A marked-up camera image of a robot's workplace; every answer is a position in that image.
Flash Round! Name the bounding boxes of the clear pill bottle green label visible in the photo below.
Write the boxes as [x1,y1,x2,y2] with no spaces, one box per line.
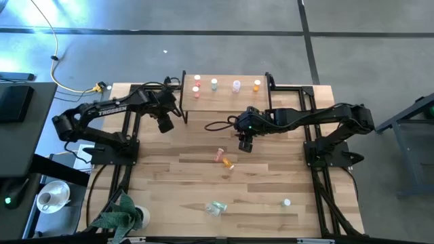
[204,203,221,218]

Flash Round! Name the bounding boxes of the wooden shelf black metal legs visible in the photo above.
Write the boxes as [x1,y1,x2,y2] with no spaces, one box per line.
[177,70,276,125]

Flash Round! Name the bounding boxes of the white box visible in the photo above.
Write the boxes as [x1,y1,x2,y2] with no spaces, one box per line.
[73,144,95,172]

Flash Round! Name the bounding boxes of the green plant white pot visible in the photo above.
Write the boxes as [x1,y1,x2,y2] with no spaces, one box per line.
[88,191,151,244]

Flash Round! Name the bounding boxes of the black desk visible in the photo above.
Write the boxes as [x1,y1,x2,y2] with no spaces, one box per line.
[0,154,91,244]

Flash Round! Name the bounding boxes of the silver aluminium extrusion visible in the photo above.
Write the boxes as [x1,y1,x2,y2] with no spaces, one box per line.
[107,237,146,243]
[296,238,336,244]

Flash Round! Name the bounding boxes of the black closed laptop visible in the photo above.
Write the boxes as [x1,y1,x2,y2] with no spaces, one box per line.
[0,84,35,123]

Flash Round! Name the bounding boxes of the dark grey desk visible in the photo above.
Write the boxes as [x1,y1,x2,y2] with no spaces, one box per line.
[0,81,58,179]

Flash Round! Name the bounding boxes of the black flat device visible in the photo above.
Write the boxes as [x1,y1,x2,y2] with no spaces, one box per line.
[0,71,35,82]

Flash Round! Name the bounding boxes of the white cup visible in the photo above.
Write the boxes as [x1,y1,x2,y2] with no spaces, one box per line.
[36,191,55,211]

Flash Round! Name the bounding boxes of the black computer mouse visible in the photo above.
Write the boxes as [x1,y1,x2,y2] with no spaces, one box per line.
[2,178,30,210]

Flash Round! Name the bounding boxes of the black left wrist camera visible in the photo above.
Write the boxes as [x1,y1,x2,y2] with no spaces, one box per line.
[157,114,175,134]

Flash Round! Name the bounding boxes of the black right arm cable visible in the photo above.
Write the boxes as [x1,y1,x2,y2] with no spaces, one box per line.
[204,115,238,132]

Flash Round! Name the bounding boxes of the yellow power cable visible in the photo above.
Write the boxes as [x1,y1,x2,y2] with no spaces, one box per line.
[29,0,104,94]

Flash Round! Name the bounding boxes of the grey blue table frame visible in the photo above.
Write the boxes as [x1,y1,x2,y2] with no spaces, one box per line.
[374,91,434,200]

